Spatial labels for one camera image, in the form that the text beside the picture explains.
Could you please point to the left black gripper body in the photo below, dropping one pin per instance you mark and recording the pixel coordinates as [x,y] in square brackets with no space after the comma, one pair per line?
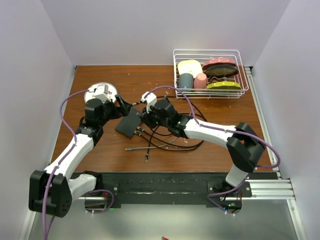
[118,112]

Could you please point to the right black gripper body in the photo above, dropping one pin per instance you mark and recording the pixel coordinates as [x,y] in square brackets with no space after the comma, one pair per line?
[153,118]

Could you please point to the black network switch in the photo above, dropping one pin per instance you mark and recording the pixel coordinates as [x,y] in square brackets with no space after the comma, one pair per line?
[128,124]

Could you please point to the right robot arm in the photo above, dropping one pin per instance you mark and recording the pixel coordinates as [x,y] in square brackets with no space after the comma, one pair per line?
[242,143]

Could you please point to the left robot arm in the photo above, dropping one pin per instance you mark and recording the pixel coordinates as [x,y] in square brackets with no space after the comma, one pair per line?
[52,190]

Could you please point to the round white patterned plate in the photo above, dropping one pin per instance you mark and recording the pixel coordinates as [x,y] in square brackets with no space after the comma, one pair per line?
[112,92]

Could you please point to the dark grey cup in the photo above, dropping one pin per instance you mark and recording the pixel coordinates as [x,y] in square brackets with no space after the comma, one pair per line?
[186,81]

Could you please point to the pink cup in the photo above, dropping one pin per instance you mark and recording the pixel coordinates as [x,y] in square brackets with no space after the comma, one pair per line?
[200,82]

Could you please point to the cream yellow plate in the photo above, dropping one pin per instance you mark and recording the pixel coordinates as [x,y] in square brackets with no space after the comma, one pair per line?
[191,66]

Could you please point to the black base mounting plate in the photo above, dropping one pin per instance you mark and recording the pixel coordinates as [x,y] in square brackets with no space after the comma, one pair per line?
[174,188]

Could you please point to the black brown bowl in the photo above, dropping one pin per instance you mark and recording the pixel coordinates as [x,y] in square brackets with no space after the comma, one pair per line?
[220,71]

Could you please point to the olive green bowl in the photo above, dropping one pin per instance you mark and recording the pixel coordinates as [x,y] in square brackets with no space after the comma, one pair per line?
[224,85]

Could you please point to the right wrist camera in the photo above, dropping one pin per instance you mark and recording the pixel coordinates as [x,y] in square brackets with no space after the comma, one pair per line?
[149,99]

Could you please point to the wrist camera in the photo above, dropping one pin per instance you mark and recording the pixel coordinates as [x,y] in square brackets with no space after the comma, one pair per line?
[149,99]
[98,91]

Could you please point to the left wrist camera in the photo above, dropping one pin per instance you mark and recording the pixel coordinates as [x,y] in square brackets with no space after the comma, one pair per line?
[98,91]

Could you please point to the white wire dish rack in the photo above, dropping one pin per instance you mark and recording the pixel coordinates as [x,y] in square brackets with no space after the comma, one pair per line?
[202,55]

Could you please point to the aluminium frame rail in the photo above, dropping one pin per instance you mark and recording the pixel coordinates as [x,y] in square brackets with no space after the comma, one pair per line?
[264,186]

